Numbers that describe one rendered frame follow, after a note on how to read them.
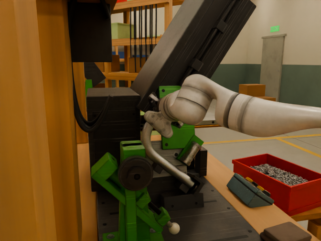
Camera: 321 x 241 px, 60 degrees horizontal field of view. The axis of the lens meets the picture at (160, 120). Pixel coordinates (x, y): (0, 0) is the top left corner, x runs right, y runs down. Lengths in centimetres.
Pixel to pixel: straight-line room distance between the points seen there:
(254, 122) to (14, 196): 38
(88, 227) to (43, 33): 55
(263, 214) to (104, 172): 53
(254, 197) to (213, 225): 18
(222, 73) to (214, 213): 1012
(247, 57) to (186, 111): 1082
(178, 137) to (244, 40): 1049
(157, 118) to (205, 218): 34
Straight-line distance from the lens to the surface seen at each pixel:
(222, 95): 53
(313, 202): 125
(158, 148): 93
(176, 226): 73
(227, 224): 86
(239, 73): 1125
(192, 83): 56
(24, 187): 26
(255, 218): 91
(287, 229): 83
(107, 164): 61
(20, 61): 24
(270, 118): 50
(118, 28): 408
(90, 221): 92
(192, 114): 54
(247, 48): 1138
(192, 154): 90
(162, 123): 72
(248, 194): 97
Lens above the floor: 135
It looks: 12 degrees down
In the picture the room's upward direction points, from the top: straight up
